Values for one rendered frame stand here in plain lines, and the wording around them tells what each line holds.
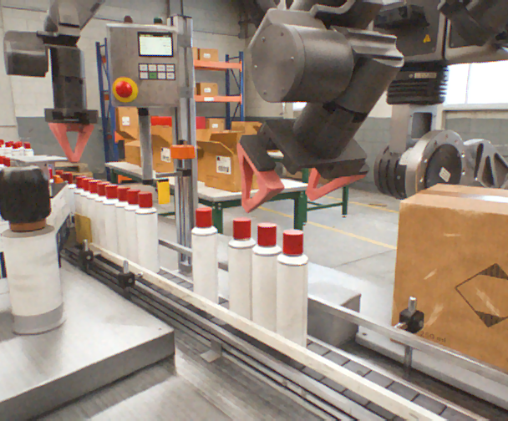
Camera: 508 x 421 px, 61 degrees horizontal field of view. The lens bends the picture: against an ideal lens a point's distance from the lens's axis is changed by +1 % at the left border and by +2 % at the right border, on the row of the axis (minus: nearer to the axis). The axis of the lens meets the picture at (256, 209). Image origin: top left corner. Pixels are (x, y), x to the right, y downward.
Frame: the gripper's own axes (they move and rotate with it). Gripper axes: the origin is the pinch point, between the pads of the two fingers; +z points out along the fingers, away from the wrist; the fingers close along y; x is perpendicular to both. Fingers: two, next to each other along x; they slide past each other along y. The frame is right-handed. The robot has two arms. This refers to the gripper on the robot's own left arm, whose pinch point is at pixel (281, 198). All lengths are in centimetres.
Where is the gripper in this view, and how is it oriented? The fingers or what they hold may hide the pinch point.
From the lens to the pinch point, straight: 49.6
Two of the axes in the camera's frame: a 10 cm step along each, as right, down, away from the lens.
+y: -8.1, 1.5, -5.7
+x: 4.7, 7.5, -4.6
